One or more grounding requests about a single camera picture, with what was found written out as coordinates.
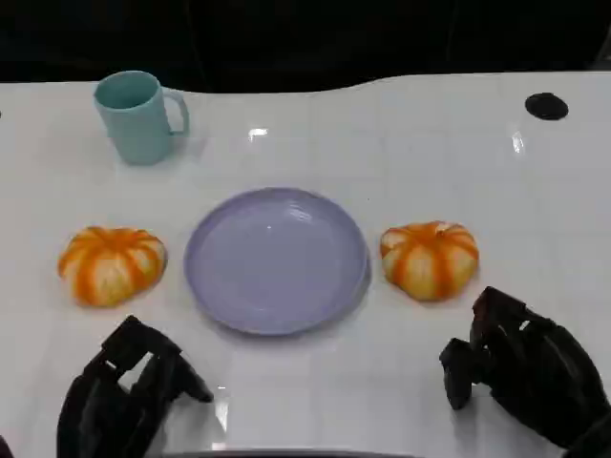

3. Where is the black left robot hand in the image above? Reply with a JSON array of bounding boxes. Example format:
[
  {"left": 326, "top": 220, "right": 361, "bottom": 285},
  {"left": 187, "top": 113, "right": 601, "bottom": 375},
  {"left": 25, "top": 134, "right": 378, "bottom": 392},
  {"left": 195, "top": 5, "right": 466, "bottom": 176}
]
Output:
[{"left": 55, "top": 314, "right": 215, "bottom": 458}]

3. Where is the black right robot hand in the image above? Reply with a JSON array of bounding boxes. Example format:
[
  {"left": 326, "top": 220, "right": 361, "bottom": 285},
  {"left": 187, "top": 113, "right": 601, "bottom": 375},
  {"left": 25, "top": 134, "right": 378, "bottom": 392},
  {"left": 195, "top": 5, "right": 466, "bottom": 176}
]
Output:
[{"left": 438, "top": 285, "right": 611, "bottom": 449}]

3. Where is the orange and white bread roll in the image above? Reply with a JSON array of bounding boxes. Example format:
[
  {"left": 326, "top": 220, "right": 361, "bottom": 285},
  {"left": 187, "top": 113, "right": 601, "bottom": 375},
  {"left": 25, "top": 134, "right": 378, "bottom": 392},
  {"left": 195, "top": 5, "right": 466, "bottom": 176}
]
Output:
[
  {"left": 57, "top": 225, "right": 168, "bottom": 308},
  {"left": 379, "top": 220, "right": 480, "bottom": 302}
]

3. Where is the lilac plate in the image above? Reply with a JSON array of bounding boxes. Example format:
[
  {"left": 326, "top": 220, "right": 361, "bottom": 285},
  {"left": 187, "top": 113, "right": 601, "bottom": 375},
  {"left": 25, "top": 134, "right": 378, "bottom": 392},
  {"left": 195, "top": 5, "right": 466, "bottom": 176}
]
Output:
[{"left": 183, "top": 186, "right": 372, "bottom": 337}]

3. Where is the black round table grommet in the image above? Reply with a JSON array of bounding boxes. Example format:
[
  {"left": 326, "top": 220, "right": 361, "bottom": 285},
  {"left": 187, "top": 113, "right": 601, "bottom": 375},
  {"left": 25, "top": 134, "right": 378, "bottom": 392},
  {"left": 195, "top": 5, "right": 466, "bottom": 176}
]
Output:
[{"left": 524, "top": 92, "right": 570, "bottom": 121}]

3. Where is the pale green mug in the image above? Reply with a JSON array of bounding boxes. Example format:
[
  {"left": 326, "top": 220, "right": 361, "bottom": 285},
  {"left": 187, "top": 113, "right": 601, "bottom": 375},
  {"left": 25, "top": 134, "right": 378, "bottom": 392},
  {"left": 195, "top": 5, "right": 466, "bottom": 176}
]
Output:
[{"left": 93, "top": 70, "right": 191, "bottom": 167}]

